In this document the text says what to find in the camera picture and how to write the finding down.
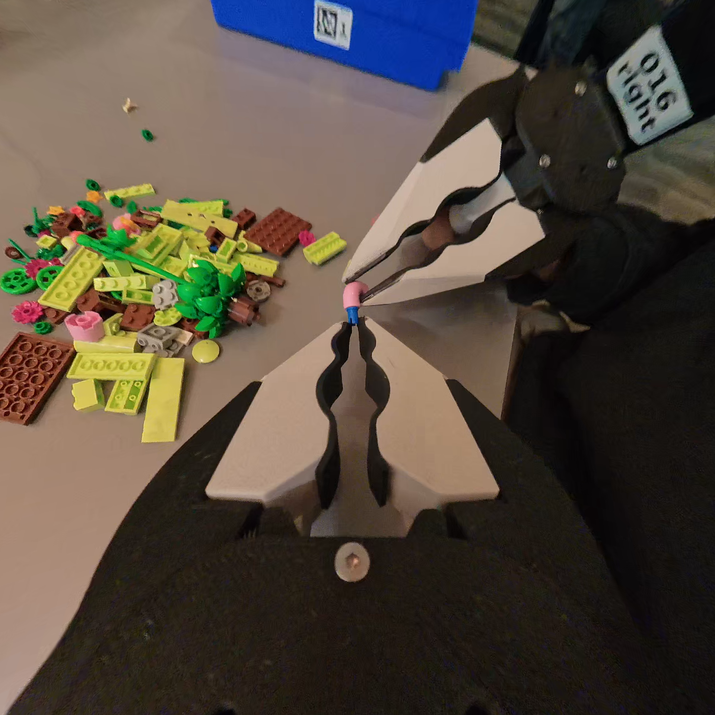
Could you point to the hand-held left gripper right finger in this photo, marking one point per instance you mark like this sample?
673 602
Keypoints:
435 447

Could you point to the blue storage bin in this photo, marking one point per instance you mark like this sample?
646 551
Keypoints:
402 39

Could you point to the pink round brick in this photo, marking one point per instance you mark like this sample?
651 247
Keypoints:
84 327

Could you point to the person's right hand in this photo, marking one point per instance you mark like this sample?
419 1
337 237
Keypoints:
435 234

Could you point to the person's black clothing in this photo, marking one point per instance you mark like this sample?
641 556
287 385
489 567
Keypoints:
614 475

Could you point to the person's right forearm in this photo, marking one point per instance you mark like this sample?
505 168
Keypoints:
625 268

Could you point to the pile of toy bricks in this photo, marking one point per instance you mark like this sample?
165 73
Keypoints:
72 282

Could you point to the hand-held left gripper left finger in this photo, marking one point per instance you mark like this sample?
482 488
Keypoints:
268 447

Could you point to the green toy plant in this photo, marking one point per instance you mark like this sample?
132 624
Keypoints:
209 296

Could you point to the brown studded plate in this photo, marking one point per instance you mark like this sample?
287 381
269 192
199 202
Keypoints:
278 230

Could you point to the large brown round-hole plate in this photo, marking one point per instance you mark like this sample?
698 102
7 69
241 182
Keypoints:
31 377

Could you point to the small tan toy piece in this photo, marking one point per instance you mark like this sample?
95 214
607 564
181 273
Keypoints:
129 105

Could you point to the pink elbow tube piece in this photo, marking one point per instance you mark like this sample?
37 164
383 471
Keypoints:
353 293

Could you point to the lime ridged brick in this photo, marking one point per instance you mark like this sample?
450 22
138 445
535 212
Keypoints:
325 247

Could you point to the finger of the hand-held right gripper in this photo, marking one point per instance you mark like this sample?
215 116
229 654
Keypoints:
441 179
480 257

